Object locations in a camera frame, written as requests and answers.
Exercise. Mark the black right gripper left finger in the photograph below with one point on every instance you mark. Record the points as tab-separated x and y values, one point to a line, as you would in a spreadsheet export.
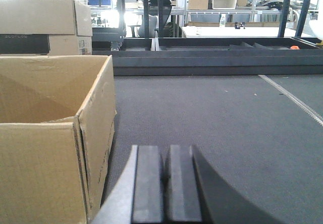
137	197

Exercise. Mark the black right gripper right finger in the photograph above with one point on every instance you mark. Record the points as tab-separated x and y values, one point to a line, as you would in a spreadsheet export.
196	193

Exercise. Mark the brown cardboard carton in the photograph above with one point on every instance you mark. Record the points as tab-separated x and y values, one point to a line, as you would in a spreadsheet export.
57	128

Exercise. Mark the dark grey conveyor belt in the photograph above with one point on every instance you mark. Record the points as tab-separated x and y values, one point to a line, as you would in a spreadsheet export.
247	127

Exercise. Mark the cardboard box with black label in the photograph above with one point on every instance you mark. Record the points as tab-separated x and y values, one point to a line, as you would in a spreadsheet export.
45	44

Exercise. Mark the white plastic bin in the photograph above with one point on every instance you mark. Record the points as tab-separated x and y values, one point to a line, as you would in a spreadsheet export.
224	4

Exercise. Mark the stacked cardboard box top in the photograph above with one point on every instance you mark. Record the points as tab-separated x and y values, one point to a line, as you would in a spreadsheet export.
58	17

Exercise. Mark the dark conveyor side frame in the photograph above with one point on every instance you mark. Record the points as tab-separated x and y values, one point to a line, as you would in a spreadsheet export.
213	56

